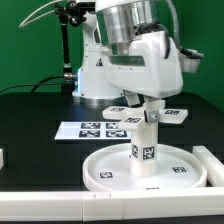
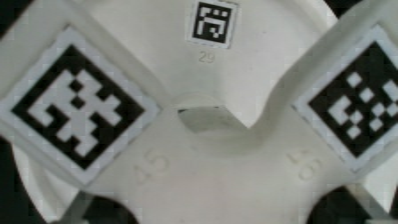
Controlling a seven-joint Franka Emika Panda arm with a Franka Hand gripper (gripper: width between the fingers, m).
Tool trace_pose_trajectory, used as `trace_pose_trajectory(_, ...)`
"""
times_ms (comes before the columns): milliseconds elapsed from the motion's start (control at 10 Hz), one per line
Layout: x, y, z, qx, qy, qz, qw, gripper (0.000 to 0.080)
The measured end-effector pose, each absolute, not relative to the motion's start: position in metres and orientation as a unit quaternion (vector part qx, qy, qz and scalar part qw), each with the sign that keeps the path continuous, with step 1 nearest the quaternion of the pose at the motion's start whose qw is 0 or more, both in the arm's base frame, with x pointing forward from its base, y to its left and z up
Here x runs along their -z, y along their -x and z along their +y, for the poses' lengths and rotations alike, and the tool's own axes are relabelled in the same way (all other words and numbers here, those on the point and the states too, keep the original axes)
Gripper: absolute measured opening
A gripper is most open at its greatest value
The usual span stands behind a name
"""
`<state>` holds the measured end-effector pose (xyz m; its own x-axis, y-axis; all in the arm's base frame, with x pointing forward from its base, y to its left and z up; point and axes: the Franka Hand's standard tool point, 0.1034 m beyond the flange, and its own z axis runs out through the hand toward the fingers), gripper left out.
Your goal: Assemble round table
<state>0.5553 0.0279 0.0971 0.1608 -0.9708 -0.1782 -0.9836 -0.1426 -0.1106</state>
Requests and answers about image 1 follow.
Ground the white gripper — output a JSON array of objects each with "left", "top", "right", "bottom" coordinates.
[{"left": 101, "top": 31, "right": 183, "bottom": 123}]

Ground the white cross-shaped table base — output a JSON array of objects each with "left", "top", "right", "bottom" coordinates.
[{"left": 102, "top": 100, "right": 188, "bottom": 131}]

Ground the white round table top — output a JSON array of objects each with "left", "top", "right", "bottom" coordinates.
[{"left": 82, "top": 143, "right": 207, "bottom": 191}]

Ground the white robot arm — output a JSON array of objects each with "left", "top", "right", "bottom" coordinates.
[{"left": 75, "top": 0, "right": 183, "bottom": 123}]

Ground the white marker tag sheet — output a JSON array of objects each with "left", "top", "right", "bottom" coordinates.
[{"left": 54, "top": 122, "right": 131, "bottom": 140}]

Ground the white right fence bar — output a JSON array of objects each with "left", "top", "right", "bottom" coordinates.
[{"left": 193, "top": 146, "right": 224, "bottom": 187}]

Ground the white fence bar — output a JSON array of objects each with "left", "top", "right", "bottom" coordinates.
[
  {"left": 0, "top": 187, "right": 224, "bottom": 221},
  {"left": 193, "top": 146, "right": 224, "bottom": 187}
]

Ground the white front fence bar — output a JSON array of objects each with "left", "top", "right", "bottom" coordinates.
[{"left": 0, "top": 187, "right": 224, "bottom": 221}]

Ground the white left fence piece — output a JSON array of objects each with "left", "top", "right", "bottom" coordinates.
[{"left": 0, "top": 149, "right": 4, "bottom": 170}]

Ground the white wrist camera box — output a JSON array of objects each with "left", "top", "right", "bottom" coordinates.
[{"left": 179, "top": 48, "right": 204, "bottom": 73}]

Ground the black cable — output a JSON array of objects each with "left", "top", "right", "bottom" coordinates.
[{"left": 0, "top": 74, "right": 68, "bottom": 95}]

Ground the black camera stand pole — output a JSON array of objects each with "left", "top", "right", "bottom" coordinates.
[{"left": 55, "top": 1, "right": 86, "bottom": 95}]

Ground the white cable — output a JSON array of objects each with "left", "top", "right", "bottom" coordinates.
[{"left": 18, "top": 0, "right": 69, "bottom": 29}]

